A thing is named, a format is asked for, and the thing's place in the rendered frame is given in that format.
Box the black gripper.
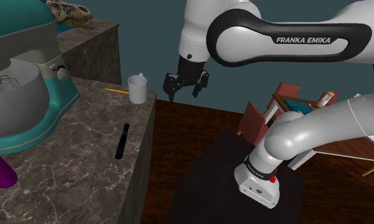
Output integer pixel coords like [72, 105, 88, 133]
[162, 55, 210, 102]

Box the white mug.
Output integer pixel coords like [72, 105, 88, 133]
[127, 73, 148, 105]

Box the yellow pencil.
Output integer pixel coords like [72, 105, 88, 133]
[103, 87, 130, 95]

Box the black marker pen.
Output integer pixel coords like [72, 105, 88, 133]
[114, 123, 131, 160]

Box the dark robot stand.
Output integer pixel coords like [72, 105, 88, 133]
[166, 128, 306, 224]

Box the tan dinosaur skull figure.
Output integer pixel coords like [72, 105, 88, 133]
[45, 0, 96, 31]

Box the teal stand mixer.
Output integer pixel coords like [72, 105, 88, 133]
[0, 0, 82, 156]

